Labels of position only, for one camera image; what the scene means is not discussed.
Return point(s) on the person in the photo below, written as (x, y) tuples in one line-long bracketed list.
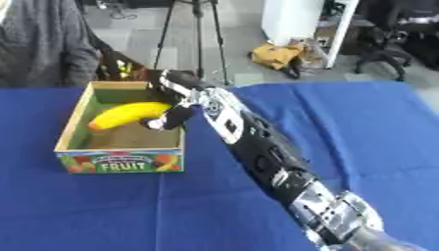
[(43, 42)]

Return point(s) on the yellow bag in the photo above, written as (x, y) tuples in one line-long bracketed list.
[(277, 55)]

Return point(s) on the silver and black right robot arm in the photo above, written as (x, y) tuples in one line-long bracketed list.
[(268, 153)]

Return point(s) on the black tripod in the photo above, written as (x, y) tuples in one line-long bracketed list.
[(197, 36)]

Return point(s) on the black office chair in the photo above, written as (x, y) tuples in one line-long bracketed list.
[(394, 39)]

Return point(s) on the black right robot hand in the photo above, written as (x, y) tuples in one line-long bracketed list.
[(177, 83)]

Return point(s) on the tan cardboard box printed front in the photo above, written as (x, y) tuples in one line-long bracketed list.
[(123, 143)]

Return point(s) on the yellow toy banana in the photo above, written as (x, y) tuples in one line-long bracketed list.
[(128, 113)]

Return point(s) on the white cabinet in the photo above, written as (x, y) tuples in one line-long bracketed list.
[(303, 26)]

